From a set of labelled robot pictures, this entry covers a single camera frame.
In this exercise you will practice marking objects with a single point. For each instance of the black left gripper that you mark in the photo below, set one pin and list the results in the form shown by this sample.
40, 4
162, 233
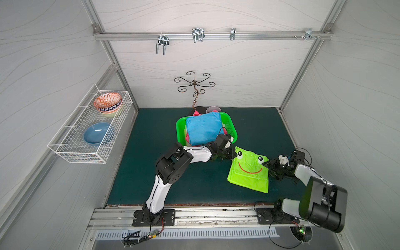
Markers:
227, 152

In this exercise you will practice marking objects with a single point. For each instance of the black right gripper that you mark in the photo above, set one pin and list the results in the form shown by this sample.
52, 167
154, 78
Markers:
274, 167

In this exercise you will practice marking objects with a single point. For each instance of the blue raincoat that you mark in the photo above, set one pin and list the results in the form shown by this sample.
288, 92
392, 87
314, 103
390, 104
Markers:
204, 128

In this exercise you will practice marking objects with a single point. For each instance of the green plastic basket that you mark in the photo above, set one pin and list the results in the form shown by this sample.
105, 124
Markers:
182, 131

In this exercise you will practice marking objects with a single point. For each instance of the green frog raincoat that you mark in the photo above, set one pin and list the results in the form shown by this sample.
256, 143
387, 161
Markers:
248, 170

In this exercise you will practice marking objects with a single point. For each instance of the pink bunny raincoat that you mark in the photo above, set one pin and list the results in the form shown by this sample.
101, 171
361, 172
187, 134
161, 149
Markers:
196, 112

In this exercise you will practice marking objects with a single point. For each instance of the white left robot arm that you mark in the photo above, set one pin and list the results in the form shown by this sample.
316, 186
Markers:
169, 169

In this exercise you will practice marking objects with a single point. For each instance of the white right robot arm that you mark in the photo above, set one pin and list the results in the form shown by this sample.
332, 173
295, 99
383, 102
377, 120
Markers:
323, 203

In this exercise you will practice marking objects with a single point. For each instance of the lilac ceramic bowl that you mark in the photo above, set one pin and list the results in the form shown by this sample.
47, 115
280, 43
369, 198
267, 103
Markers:
213, 109

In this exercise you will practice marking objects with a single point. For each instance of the dark metal hook stand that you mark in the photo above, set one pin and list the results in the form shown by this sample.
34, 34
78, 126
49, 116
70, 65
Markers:
199, 87

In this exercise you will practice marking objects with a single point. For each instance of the metal clip hook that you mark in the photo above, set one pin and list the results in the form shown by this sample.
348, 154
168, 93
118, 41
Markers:
198, 34

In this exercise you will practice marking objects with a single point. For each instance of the small metal hook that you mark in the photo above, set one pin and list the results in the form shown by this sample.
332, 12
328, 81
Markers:
232, 34

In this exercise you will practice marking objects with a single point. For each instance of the blue ceramic bowl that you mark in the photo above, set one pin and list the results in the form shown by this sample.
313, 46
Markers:
99, 134

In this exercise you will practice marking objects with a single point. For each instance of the orange patterned bowl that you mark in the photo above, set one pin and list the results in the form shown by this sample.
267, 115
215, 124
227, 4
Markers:
108, 103

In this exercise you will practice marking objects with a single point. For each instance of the metal double hook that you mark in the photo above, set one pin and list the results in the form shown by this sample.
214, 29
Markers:
162, 42

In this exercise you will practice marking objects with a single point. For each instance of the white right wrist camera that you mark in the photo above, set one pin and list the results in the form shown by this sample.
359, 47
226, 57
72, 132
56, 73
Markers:
283, 160

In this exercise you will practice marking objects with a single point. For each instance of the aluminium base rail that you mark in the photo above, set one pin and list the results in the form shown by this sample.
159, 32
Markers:
185, 217

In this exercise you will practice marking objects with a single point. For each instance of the white wire wall basket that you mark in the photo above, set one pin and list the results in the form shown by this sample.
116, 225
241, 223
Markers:
68, 143

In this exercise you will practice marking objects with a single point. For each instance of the aluminium top rail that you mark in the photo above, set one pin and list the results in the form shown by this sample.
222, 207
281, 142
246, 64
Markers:
209, 35

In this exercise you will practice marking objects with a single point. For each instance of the metal bracket hook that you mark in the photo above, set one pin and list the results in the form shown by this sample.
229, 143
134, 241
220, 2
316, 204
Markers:
308, 36

